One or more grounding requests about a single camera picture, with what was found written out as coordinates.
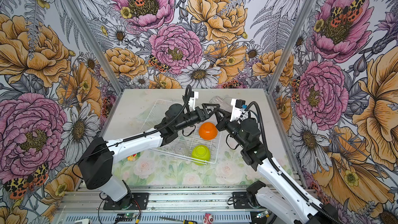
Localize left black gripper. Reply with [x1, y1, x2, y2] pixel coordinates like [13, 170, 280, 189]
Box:
[176, 102, 221, 130]

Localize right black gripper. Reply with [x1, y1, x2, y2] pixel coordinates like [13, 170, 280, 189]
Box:
[215, 109, 248, 148]

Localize clear plastic cup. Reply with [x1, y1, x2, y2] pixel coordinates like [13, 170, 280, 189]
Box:
[209, 96, 232, 112]
[174, 143, 189, 156]

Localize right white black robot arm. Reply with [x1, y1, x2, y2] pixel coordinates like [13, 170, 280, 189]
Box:
[215, 99, 340, 224]

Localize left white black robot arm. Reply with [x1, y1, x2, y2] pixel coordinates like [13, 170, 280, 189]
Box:
[76, 87, 220, 210]

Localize orange plastic bowl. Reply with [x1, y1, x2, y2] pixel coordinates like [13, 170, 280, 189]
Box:
[199, 122, 218, 141]

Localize lime green plastic bowl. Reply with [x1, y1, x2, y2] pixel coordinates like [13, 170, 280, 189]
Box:
[191, 145, 211, 166]

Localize colourful smiling flower toy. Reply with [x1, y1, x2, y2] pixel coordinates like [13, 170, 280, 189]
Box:
[127, 153, 140, 161]

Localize red white small object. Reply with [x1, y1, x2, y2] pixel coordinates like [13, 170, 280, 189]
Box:
[203, 213, 214, 224]

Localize green circuit board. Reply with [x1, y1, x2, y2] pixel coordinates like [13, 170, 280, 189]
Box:
[115, 213, 138, 222]

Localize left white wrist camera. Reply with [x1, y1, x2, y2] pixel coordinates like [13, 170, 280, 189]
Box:
[188, 91, 199, 110]

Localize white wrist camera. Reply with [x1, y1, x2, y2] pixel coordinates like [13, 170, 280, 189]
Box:
[188, 91, 199, 110]
[230, 99, 247, 122]

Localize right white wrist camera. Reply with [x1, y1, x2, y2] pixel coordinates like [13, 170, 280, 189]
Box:
[230, 99, 247, 122]

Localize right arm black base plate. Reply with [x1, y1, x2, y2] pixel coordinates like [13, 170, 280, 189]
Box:
[228, 191, 259, 209]

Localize aluminium frame rail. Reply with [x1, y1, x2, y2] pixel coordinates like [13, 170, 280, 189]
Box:
[60, 185, 247, 213]

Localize yellow handled screwdriver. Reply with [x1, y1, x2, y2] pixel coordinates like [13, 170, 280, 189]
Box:
[160, 217, 198, 224]

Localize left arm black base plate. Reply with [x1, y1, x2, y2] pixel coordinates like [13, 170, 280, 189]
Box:
[103, 193, 149, 211]

